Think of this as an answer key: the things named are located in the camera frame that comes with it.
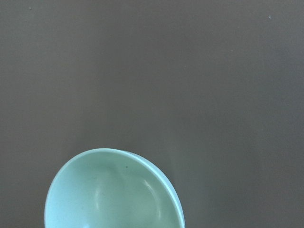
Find light green bowl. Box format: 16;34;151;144
44;148;186;228

